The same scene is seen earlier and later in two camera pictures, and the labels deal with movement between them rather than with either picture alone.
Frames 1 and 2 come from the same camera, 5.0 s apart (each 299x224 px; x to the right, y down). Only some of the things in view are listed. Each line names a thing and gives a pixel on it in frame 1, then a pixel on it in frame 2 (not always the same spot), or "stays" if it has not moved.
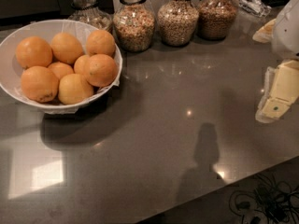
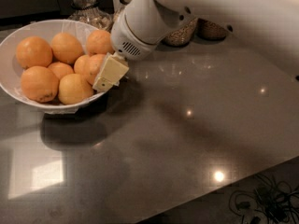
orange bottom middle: [74, 89] stays
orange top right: [100, 42] stays
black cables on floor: [271, 202] stays
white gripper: [287, 35] → [125, 40]
